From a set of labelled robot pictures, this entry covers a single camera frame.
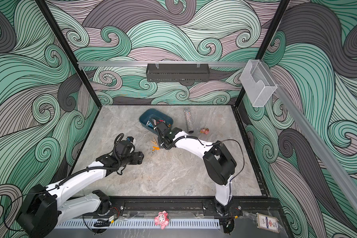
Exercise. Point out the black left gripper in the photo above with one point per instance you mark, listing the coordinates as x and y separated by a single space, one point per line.
138 157

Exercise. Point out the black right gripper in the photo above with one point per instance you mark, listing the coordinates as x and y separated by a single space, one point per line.
160 139

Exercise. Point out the tan clothespin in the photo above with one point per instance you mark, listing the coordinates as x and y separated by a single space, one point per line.
154 141

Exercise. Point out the cyan clothespin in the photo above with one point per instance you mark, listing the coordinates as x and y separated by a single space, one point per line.
149 124

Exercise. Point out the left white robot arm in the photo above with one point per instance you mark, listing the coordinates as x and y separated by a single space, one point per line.
45 207

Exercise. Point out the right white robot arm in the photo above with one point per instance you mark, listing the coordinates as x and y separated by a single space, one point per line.
219 162

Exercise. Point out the teal storage box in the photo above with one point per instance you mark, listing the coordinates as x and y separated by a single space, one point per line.
154 115

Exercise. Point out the rhinestone silver microphone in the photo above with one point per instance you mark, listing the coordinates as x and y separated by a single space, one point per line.
189 121

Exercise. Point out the pink strawberry bear toy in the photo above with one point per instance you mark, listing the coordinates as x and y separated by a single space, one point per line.
204 131

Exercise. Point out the pink pig plush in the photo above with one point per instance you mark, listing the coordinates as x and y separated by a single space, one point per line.
162 220

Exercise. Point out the badge card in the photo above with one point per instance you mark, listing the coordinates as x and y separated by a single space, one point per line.
267 223

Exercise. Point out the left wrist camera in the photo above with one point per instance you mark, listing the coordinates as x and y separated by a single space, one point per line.
124 148

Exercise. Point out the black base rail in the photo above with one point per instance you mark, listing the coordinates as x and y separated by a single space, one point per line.
206 205

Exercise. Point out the black wall tray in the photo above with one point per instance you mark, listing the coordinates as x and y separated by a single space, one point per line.
178 73

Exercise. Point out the white slotted cable duct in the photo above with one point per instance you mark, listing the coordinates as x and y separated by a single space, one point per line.
143 224

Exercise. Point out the black corner frame post right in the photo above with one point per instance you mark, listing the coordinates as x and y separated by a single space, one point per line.
273 26

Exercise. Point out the black corner frame post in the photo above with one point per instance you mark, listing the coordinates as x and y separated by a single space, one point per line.
42 5
273 26

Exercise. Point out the aluminium rail back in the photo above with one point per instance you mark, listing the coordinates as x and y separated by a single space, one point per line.
122 63

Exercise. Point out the aluminium rail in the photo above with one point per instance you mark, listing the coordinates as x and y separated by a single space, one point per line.
122 63
294 105

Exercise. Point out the clear plastic wall holder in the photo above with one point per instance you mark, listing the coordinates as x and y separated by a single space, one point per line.
258 81

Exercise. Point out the black corner frame post left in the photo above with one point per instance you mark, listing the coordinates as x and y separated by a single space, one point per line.
42 5

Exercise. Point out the aluminium rail right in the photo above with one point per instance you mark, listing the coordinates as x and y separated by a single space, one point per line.
294 105

